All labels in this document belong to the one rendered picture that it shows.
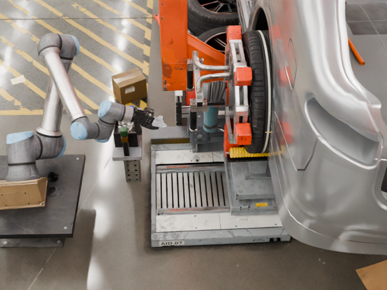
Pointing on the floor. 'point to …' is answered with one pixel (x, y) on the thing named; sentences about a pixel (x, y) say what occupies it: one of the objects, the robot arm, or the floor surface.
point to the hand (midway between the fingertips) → (163, 126)
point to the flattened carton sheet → (374, 276)
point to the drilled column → (132, 171)
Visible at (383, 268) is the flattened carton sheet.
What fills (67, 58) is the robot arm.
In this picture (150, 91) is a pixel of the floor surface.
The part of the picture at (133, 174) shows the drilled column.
